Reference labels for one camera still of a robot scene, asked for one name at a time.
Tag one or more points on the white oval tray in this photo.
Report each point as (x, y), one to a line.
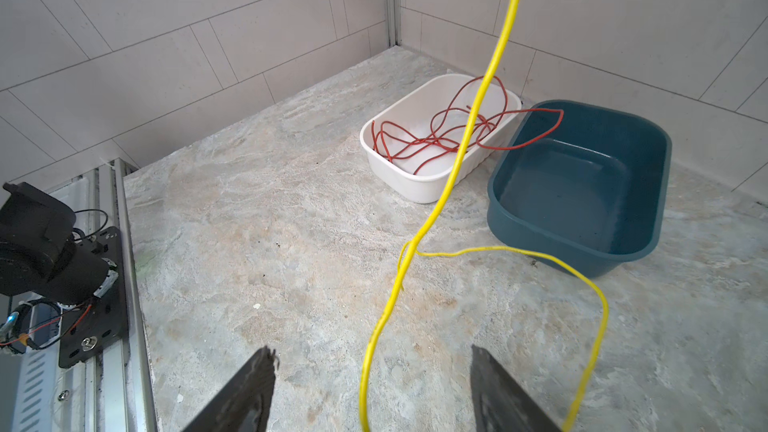
(412, 144)

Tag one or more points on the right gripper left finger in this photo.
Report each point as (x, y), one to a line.
(244, 403)

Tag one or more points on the teal oval tray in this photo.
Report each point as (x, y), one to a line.
(584, 184)

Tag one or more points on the aluminium mounting rail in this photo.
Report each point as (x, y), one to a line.
(110, 392)

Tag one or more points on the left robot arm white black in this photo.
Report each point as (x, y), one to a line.
(39, 253)

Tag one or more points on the left circuit board with LED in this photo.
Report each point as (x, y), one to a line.
(25, 321)

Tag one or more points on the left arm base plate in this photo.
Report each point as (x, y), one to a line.
(102, 320)

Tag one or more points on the perforated cable duct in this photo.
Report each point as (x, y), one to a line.
(28, 386)

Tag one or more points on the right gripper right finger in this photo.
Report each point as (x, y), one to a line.
(500, 404)

